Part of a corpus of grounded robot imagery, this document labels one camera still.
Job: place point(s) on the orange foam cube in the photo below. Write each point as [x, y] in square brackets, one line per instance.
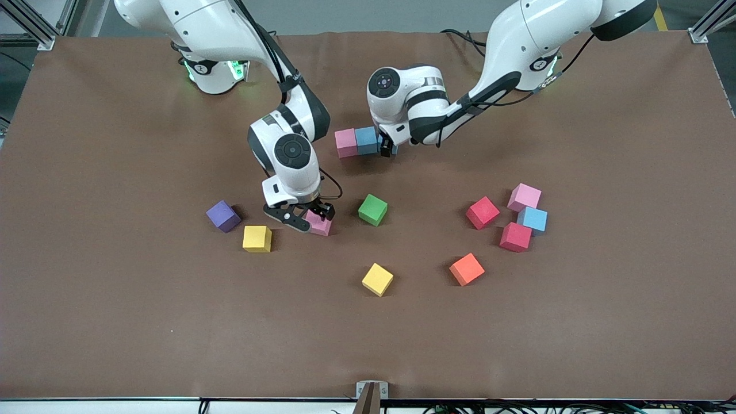
[466, 268]

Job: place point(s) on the purple foam cube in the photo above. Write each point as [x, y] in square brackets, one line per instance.
[222, 214]

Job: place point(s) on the aluminium frame profile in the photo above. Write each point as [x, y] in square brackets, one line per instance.
[69, 11]
[698, 35]
[46, 41]

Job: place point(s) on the green foam cube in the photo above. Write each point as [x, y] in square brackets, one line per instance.
[372, 208]

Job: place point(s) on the yellow foam cube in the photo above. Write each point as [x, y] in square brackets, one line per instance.
[377, 278]
[256, 237]

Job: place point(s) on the grey metal bracket plate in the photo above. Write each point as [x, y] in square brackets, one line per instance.
[384, 391]

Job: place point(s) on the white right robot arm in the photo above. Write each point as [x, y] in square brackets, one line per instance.
[201, 23]

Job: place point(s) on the pink foam cube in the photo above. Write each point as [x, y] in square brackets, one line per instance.
[524, 196]
[319, 229]
[346, 142]

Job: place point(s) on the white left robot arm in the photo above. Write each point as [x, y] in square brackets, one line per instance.
[529, 40]

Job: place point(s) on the red foam cube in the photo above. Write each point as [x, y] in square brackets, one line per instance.
[482, 211]
[515, 236]

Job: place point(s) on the large table mat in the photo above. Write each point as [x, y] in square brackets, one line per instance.
[115, 287]

